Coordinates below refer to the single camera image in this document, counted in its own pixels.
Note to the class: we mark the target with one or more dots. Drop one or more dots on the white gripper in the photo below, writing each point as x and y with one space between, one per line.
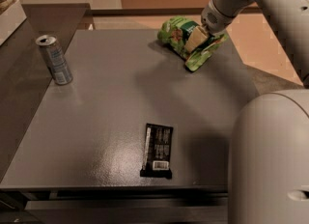
212 20

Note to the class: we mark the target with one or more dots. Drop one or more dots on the green rice chip bag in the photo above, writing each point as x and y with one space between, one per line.
175 33

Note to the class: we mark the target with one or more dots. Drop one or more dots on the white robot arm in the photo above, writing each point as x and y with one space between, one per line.
268 175

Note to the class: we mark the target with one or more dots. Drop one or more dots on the black rxbar chocolate bar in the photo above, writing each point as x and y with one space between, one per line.
157 152

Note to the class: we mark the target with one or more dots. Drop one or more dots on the silver blue drink can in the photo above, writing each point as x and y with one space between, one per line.
54 58

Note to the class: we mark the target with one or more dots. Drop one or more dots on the white box with snacks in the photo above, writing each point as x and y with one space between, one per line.
12 16

